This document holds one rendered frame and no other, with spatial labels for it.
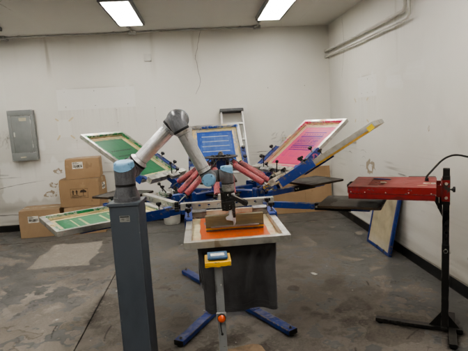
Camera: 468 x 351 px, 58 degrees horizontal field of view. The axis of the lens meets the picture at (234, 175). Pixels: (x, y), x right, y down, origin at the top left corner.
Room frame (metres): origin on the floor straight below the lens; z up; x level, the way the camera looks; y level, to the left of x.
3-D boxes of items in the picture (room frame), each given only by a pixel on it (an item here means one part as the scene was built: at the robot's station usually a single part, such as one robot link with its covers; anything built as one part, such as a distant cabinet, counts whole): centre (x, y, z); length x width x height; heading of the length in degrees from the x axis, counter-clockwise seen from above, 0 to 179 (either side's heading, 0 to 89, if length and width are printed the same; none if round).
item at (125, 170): (2.44, 0.63, 1.37); 0.13 x 0.12 x 0.14; 179
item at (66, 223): (3.17, 0.85, 1.05); 1.08 x 0.61 x 0.23; 124
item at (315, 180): (4.05, -0.45, 0.91); 1.34 x 0.40 x 0.08; 124
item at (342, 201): (3.38, -0.50, 0.91); 1.34 x 0.40 x 0.08; 64
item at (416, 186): (3.06, -1.17, 1.06); 0.61 x 0.46 x 0.12; 64
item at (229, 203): (2.56, 0.04, 1.14); 0.09 x 0.08 x 0.12; 95
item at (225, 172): (2.56, 0.04, 1.30); 0.09 x 0.08 x 0.11; 89
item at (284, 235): (2.63, 0.03, 0.97); 0.79 x 0.58 x 0.04; 4
